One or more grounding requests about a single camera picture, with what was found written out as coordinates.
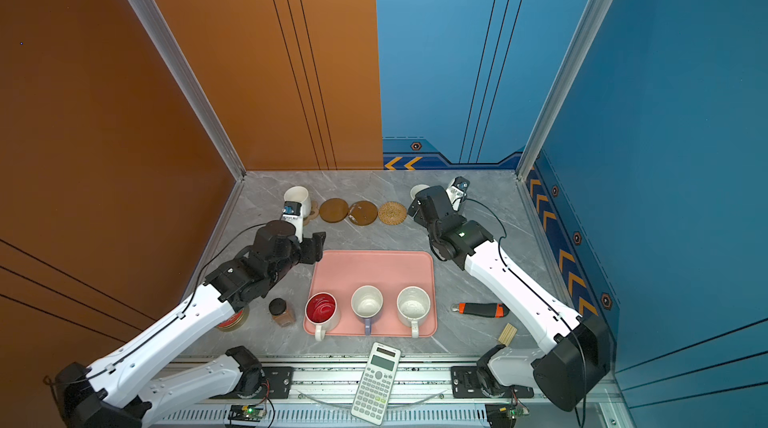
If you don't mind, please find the matte brown wooden coaster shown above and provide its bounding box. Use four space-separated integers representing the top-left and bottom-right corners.
319 198 349 223

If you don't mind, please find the white mug purple handle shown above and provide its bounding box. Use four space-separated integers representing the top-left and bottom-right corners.
351 285 384 336

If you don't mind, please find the red inside mug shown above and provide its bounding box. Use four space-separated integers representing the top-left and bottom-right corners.
305 292 341 341

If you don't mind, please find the spice jar black lid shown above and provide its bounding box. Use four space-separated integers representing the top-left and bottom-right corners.
268 297 296 327

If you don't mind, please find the red round tin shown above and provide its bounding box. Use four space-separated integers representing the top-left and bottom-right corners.
216 307 249 332

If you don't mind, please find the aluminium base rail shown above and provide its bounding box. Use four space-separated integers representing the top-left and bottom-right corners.
149 355 625 428

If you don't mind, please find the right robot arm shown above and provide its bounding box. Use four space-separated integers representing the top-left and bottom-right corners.
408 186 614 411

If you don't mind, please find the light blue mug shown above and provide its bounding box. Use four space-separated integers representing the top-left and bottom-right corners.
410 184 429 201

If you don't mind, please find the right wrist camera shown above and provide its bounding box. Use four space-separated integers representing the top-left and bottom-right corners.
446 176 470 212

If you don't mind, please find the circuit board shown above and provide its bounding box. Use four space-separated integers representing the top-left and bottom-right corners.
485 404 530 428
226 404 270 426

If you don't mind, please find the aluminium frame post left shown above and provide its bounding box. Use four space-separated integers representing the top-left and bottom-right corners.
127 0 246 181

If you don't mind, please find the cream mug front right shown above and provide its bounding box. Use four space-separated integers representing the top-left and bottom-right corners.
397 286 431 338

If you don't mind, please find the right circuit board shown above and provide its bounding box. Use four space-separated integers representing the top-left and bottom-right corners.
485 404 530 428

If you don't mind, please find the white calculator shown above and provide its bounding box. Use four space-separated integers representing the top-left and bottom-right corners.
351 342 401 426

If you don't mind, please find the left circuit board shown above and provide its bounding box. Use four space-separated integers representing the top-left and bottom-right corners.
226 404 270 426

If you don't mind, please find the woven rattan coaster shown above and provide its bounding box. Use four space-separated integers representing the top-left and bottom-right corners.
378 201 408 226

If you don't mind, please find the aluminium frame post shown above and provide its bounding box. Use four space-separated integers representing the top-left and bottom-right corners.
127 0 246 181
516 0 614 181

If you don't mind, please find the orange black utility knife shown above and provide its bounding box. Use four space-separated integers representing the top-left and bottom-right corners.
451 302 510 318

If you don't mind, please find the small wooden block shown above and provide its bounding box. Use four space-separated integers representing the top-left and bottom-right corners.
498 323 518 347

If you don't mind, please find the glossy brown wooden coaster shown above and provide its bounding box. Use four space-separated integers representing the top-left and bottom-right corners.
348 200 378 226

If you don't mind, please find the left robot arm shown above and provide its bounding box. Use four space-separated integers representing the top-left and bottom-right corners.
49 220 326 427

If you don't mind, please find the cork paw print coaster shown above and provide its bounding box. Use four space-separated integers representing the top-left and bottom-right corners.
303 200 319 225

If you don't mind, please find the aluminium frame post right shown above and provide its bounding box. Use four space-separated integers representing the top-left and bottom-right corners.
516 0 614 181

